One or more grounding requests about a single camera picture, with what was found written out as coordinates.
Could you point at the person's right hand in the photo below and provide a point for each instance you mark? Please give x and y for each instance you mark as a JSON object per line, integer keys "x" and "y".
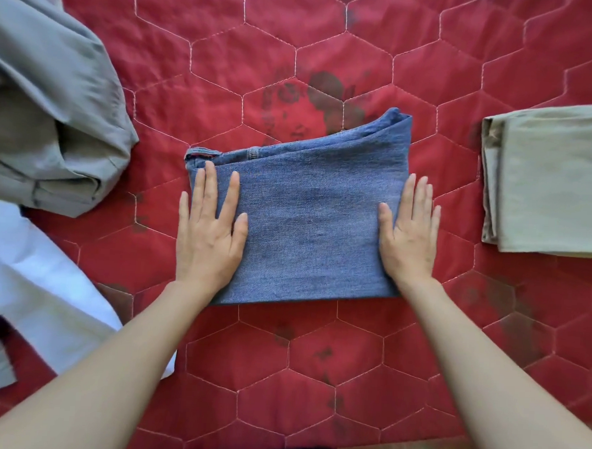
{"x": 411, "y": 247}

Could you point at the person's right forearm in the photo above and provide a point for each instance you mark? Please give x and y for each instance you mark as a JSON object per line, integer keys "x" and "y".
{"x": 495, "y": 386}

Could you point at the person's left middle finger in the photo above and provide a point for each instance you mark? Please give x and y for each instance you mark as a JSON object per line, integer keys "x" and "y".
{"x": 210, "y": 187}

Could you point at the white garment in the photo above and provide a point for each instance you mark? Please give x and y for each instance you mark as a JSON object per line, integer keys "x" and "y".
{"x": 35, "y": 287}

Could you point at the person's right little finger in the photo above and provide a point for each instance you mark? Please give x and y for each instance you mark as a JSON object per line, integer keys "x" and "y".
{"x": 434, "y": 221}

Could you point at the person's left little finger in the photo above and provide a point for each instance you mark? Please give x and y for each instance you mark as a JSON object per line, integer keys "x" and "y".
{"x": 183, "y": 211}

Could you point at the crumpled grey garment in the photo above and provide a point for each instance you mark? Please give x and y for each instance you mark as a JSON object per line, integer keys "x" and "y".
{"x": 45, "y": 99}

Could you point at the person's right thumb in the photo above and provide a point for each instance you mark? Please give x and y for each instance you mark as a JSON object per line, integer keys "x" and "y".
{"x": 385, "y": 224}

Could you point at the person's left thumb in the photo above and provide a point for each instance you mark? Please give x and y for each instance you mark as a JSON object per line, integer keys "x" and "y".
{"x": 240, "y": 231}

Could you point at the person's right middle finger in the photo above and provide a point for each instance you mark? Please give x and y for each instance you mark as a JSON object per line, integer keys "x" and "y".
{"x": 418, "y": 201}

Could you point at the blue denim jeans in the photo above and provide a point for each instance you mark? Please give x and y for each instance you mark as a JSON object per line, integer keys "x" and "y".
{"x": 311, "y": 208}

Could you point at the folded beige garment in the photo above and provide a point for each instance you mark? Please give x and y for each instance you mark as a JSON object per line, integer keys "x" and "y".
{"x": 555, "y": 181}

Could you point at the person's left forearm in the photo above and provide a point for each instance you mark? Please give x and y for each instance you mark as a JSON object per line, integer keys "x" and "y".
{"x": 115, "y": 366}

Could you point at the red quilted hexagon mat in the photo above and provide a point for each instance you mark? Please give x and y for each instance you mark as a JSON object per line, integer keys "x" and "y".
{"x": 317, "y": 376}

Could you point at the person's left hand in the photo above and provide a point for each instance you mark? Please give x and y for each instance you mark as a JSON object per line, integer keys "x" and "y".
{"x": 205, "y": 247}

